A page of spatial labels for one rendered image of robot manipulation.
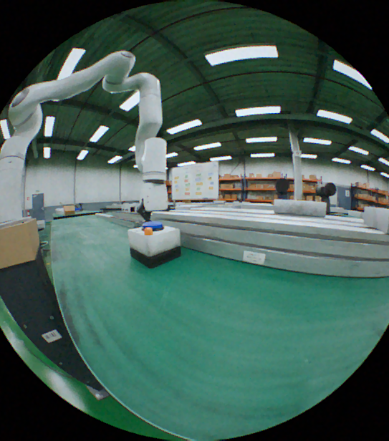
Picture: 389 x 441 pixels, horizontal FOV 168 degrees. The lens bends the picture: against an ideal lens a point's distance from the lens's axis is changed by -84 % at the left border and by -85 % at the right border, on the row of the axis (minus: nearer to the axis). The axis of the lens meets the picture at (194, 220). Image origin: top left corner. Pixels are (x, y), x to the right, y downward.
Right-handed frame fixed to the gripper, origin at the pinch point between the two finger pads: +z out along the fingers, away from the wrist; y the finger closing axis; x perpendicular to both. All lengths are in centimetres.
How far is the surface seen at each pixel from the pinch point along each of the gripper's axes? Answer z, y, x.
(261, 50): -329, -152, 74
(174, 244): 0.0, 10.9, 21.4
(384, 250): -2, 5, 63
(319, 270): 2.2, 5.0, 47.9
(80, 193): -110, -53, -1120
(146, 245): -1.2, 17.0, 21.1
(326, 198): -12, -37, 62
